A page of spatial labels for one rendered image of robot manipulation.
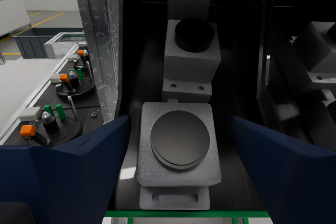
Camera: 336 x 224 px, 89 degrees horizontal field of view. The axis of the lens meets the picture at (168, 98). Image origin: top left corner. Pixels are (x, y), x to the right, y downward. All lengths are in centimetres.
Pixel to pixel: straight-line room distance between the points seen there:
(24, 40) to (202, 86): 222
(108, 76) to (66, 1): 1093
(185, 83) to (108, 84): 8
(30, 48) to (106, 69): 215
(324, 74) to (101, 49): 23
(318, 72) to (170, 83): 16
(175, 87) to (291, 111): 14
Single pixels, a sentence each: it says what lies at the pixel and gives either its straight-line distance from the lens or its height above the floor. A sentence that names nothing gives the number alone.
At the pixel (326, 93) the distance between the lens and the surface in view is 24.
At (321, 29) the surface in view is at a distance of 24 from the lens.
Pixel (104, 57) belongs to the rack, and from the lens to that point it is 17.
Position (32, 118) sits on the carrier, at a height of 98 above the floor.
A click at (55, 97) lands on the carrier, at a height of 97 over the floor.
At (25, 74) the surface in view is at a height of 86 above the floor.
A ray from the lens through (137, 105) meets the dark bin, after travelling 17.
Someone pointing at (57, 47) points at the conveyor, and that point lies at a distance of 145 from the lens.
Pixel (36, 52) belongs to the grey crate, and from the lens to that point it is 231.
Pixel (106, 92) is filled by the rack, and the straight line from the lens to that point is 20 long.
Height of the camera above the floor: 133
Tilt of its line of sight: 34 degrees down
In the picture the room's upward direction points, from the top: 3 degrees clockwise
